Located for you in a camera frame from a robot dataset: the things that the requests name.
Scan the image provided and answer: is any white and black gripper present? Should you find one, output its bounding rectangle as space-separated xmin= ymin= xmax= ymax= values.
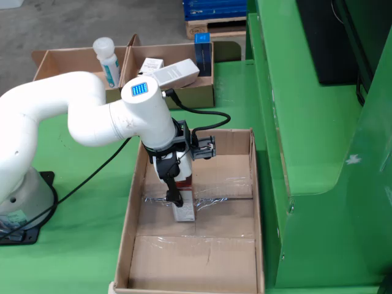
xmin=149 ymin=148 xmax=193 ymax=208

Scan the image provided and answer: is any cardboard box with raised flap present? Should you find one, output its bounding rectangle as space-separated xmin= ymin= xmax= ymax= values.
xmin=121 ymin=34 xmax=215 ymax=110

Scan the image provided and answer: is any large shallow cardboard tray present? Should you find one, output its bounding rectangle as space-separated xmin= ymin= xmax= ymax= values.
xmin=113 ymin=127 xmax=266 ymax=294

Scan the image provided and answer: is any small open cardboard box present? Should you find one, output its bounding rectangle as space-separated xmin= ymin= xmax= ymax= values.
xmin=31 ymin=45 xmax=129 ymax=104

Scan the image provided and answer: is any long white carton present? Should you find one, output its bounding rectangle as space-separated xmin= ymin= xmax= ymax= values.
xmin=151 ymin=58 xmax=200 ymax=89

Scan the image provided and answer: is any small white spotted carton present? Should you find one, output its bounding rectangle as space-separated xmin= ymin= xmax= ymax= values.
xmin=138 ymin=57 xmax=165 ymax=77

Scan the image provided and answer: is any tall blue carton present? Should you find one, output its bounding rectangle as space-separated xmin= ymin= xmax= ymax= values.
xmin=194 ymin=32 xmax=213 ymax=77

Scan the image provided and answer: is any white bottle with teal label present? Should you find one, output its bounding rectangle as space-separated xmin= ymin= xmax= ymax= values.
xmin=92 ymin=37 xmax=121 ymax=89

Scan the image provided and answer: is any wooden pallet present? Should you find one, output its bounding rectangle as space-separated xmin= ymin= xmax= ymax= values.
xmin=185 ymin=17 xmax=247 ymax=40

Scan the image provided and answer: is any green metal machine housing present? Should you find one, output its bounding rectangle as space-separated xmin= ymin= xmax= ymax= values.
xmin=244 ymin=0 xmax=392 ymax=294

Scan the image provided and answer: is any blue plastic crate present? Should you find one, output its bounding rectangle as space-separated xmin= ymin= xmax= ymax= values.
xmin=183 ymin=0 xmax=248 ymax=21

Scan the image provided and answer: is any white plastic object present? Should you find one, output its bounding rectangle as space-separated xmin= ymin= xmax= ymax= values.
xmin=0 ymin=0 xmax=24 ymax=10

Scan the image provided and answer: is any dark grey wrist camera mount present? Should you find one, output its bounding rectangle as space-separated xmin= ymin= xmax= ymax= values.
xmin=143 ymin=118 xmax=217 ymax=162

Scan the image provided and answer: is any short black connector cable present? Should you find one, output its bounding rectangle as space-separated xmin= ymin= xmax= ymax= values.
xmin=162 ymin=88 xmax=232 ymax=137

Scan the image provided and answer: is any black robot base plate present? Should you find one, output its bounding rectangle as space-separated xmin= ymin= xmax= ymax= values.
xmin=0 ymin=170 xmax=59 ymax=246

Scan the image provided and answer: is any black looped cable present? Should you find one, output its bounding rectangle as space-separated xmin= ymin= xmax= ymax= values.
xmin=355 ymin=69 xmax=368 ymax=107

